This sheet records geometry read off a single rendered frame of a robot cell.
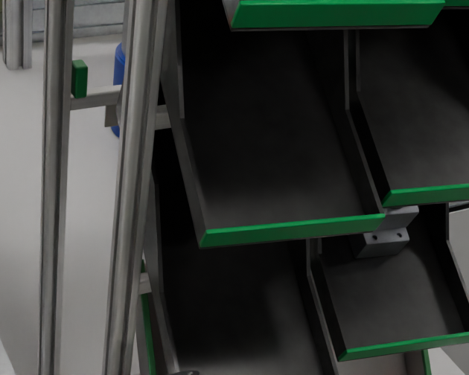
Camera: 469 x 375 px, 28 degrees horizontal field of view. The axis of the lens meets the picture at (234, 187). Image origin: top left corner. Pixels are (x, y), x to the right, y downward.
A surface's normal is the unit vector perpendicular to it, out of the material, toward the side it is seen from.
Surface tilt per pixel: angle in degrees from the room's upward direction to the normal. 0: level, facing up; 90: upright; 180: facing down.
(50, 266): 90
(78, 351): 0
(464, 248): 90
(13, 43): 90
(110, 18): 90
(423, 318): 25
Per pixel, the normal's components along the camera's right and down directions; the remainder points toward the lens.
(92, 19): 0.47, 0.55
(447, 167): 0.25, -0.50
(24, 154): 0.13, -0.82
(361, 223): 0.22, 0.86
